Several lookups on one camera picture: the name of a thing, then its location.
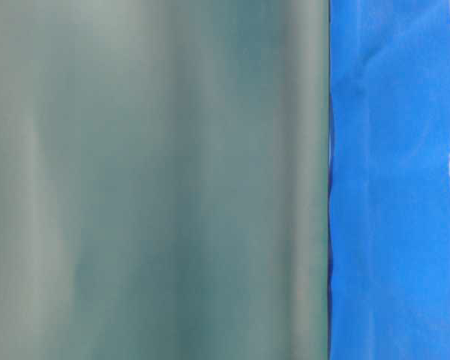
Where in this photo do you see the blue table cloth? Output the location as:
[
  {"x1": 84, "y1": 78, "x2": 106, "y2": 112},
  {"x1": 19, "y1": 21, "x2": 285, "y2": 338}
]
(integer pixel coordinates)
[{"x1": 329, "y1": 1, "x2": 450, "y2": 359}]

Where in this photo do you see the grey-green blurred panel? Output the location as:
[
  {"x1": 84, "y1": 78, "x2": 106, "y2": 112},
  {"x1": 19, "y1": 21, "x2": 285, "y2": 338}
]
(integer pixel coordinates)
[{"x1": 0, "y1": 1, "x2": 329, "y2": 359}]

